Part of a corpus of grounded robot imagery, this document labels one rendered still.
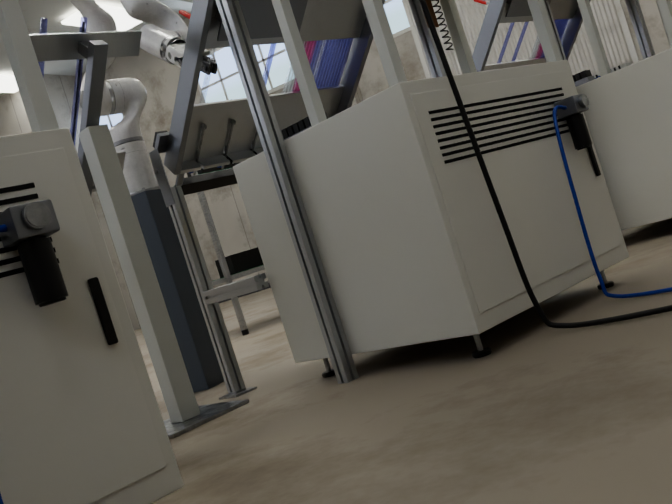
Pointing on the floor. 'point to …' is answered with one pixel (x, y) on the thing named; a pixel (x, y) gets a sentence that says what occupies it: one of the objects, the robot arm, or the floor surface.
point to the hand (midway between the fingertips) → (208, 67)
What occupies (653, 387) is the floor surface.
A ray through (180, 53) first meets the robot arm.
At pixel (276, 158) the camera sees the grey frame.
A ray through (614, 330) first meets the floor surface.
